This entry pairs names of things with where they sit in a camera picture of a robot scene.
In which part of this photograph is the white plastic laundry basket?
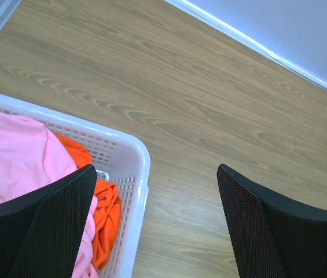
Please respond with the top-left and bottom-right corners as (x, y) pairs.
(0, 94), (150, 277)

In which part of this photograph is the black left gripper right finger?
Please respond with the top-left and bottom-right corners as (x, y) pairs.
(217, 164), (327, 277)

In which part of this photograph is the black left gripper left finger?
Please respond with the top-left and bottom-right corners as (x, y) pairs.
(0, 164), (97, 277)

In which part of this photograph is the pink t shirt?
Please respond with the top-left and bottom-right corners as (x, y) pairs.
(0, 107), (100, 278)

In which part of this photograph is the orange t shirt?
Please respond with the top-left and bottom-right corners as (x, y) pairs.
(53, 132), (123, 271)

